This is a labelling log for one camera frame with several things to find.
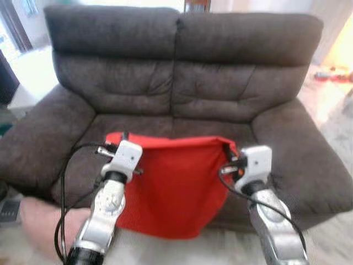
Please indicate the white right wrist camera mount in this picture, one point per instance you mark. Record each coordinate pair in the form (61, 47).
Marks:
(258, 164)

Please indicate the white cabinet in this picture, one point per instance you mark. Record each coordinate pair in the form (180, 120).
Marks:
(336, 27)

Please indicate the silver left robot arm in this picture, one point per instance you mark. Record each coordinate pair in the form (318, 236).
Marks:
(107, 207)

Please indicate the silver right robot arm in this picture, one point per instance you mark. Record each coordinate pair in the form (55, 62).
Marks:
(273, 221)

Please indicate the dark brown two-seat sofa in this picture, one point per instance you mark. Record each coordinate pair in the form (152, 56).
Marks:
(182, 83)

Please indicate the small blue grey item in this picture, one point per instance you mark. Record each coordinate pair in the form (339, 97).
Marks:
(322, 74)

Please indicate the red pillow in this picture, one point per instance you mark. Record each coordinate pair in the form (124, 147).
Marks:
(176, 187)

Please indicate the small red item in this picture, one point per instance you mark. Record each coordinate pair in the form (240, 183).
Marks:
(342, 76)

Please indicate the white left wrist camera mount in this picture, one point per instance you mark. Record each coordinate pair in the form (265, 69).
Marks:
(127, 157)

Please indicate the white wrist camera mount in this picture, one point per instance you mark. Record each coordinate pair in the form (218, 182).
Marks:
(258, 164)
(127, 157)

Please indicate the bright glass door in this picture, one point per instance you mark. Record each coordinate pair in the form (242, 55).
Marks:
(14, 25)

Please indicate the teal object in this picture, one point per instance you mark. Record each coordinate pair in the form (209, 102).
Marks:
(5, 130)

